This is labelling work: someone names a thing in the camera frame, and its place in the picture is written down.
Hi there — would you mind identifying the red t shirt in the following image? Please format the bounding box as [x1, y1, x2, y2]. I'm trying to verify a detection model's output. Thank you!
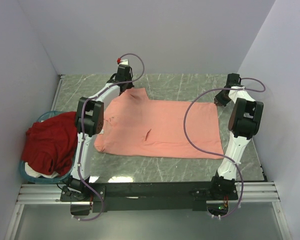
[21, 111, 80, 177]

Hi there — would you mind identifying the black base crossbar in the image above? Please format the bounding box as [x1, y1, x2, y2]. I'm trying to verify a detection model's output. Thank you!
[60, 181, 239, 213]

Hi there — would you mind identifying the salmon pink t shirt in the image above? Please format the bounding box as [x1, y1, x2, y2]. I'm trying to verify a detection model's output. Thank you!
[94, 88, 223, 159]

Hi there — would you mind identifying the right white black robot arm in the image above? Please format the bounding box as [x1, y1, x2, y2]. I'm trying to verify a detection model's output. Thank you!
[209, 73, 264, 200]

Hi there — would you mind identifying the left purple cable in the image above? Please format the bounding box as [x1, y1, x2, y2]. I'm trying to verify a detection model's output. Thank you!
[76, 52, 145, 222]

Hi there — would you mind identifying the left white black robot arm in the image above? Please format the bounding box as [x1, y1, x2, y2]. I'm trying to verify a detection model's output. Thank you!
[66, 59, 134, 201]

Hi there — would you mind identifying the aluminium frame rail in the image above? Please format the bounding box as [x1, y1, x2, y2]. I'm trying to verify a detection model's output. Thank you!
[14, 183, 66, 205]

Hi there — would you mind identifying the white t shirt in basket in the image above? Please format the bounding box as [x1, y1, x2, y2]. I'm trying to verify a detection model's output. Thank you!
[24, 162, 60, 179]

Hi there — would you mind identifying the teal plastic laundry basket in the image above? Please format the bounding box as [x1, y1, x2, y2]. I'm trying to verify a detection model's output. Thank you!
[18, 109, 78, 185]

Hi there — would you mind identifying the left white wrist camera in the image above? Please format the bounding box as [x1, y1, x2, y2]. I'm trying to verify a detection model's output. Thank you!
[117, 57, 129, 66]

